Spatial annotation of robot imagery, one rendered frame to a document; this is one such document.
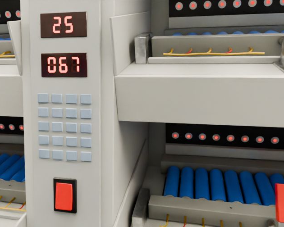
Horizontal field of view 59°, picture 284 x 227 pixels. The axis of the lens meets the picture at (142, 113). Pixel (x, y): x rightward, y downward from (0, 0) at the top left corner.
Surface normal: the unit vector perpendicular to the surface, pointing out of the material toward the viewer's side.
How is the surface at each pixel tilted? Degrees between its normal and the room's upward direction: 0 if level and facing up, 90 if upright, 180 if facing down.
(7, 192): 108
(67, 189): 84
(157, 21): 90
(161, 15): 90
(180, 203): 18
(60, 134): 90
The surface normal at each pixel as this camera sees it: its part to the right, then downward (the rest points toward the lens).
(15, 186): -0.04, -0.92
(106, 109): -0.19, 0.09
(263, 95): -0.19, 0.39
